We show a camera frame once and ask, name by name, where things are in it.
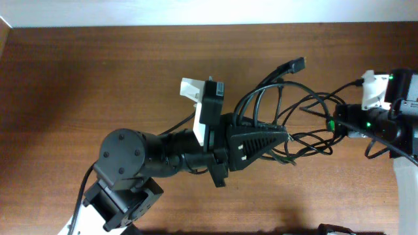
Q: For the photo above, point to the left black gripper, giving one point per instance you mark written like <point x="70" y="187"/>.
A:
<point x="239" y="148"/>

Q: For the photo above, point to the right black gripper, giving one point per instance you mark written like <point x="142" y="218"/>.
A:
<point x="341" y="119"/>

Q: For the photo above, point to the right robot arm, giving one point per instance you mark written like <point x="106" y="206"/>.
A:
<point x="388" y="116"/>

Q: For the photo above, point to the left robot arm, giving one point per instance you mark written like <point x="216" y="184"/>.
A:
<point x="130" y="160"/>

